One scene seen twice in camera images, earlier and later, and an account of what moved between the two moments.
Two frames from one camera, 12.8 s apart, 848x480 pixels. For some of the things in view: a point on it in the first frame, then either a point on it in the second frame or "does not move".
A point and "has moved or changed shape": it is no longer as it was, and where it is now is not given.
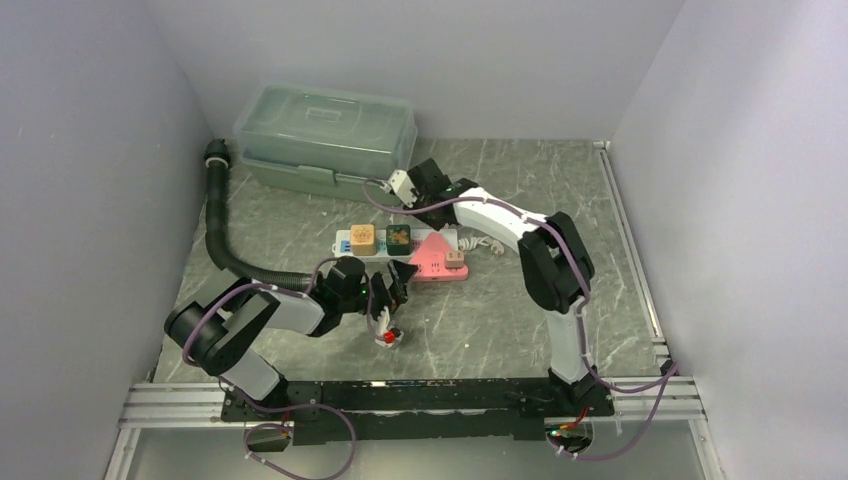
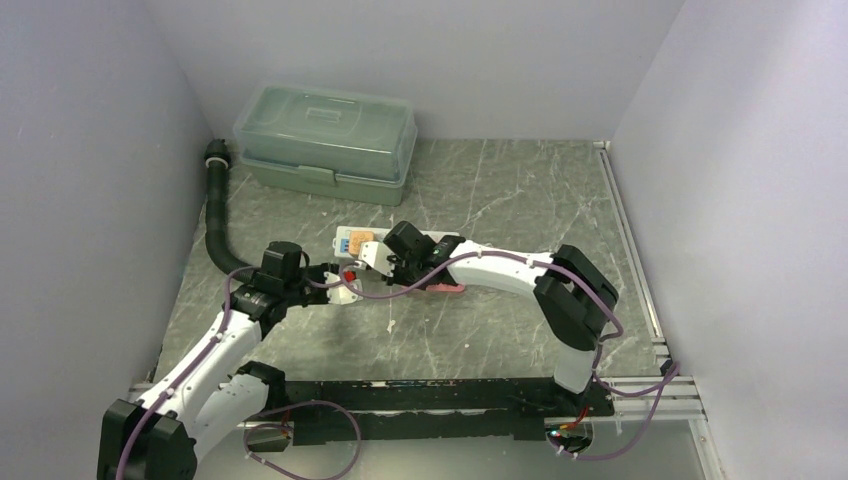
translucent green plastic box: (323, 140) does not move
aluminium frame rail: (668, 398) does not move
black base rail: (377, 411) does not move
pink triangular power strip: (430, 259) has moved or changed shape
